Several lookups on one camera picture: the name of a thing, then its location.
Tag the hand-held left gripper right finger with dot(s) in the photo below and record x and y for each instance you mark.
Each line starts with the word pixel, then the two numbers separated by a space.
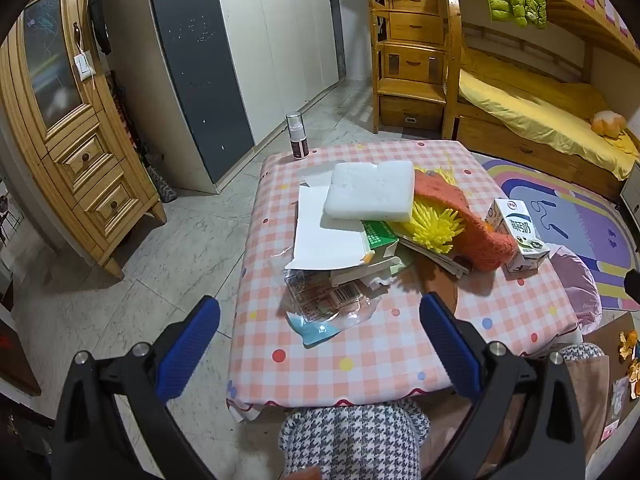
pixel 450 345

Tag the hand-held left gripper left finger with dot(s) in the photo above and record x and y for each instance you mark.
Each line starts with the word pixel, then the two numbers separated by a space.
pixel 190 345

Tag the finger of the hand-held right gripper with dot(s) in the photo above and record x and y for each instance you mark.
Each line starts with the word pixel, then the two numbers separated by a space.
pixel 633 287

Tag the pink trash bag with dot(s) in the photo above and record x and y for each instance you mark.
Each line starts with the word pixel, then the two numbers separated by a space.
pixel 580 290

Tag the orange fuzzy sock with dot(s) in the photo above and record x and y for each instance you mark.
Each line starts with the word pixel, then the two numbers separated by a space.
pixel 480 245

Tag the yellow spiky rubber toy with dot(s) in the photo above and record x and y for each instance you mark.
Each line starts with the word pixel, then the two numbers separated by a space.
pixel 435 225

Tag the green paper box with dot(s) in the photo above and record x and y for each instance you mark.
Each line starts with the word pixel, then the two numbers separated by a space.
pixel 380 237

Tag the white milk carton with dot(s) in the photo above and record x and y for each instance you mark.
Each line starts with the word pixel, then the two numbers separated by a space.
pixel 515 230

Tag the clear plastic wrapper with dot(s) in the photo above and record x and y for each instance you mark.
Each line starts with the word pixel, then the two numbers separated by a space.
pixel 325 300

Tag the white cardboard sheet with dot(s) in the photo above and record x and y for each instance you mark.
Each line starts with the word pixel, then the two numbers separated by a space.
pixel 325 245

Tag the white foam block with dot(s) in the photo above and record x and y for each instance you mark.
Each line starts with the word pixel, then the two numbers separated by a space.
pixel 370 190

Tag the brown leather case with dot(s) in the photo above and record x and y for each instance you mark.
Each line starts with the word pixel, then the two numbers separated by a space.
pixel 440 280

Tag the orange peels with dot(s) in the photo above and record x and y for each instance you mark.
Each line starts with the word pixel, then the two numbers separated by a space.
pixel 631 355

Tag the purple patterned rug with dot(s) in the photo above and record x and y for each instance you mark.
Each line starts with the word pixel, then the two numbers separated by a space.
pixel 575 215

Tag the white low cabinet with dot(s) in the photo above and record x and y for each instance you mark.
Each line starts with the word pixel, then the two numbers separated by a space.
pixel 631 190

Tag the cardboard box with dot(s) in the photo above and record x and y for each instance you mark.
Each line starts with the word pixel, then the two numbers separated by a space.
pixel 617 390

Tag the beige cloth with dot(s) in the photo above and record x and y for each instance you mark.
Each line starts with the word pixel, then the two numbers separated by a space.
pixel 592 400

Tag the light blue paper piece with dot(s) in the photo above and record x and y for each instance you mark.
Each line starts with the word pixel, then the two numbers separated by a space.
pixel 315 332

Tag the person's houndstooth pants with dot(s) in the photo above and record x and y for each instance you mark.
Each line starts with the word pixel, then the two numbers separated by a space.
pixel 350 445

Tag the orange plush toy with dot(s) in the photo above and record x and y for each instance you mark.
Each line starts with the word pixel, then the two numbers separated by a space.
pixel 607 124

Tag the wooden bunk bed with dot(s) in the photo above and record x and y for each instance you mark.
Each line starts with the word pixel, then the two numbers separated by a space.
pixel 515 145

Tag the yellow bed sheet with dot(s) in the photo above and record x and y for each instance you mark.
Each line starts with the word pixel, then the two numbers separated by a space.
pixel 530 105

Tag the wooden cabinet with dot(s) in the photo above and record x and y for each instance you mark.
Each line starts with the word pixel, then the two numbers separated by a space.
pixel 85 160

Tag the dark spray bottle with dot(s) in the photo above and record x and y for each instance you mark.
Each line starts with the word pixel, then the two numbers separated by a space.
pixel 297 137

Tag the wooden stair drawers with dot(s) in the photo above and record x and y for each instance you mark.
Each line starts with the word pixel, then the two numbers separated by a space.
pixel 410 65

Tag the grey and white wardrobe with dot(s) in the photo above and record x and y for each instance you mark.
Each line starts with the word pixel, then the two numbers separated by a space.
pixel 225 60

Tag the white tag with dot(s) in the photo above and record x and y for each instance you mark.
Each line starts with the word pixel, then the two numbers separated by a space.
pixel 84 66

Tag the dark hanging cloth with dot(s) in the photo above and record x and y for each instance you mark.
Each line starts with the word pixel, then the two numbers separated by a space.
pixel 100 20

